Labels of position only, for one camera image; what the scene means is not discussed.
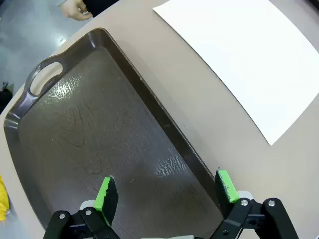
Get green-tipped left gripper left finger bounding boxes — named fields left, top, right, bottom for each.
left=42, top=175, right=119, bottom=239

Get green-tipped left gripper right finger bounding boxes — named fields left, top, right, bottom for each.
left=210, top=168, right=300, bottom=239

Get white A4 paper sheet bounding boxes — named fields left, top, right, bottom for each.
left=152, top=0, right=319, bottom=146

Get person's right hand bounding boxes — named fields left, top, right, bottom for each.
left=59, top=0, right=93, bottom=21

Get yellow white plastic bag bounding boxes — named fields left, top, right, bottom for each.
left=0, top=175, right=10, bottom=222

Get black floor bag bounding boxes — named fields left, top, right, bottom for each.
left=0, top=82, right=13, bottom=114

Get black trousers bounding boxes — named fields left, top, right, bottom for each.
left=83, top=0, right=120, bottom=18

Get brown plastic handled tray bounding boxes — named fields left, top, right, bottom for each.
left=3, top=27, right=225, bottom=239

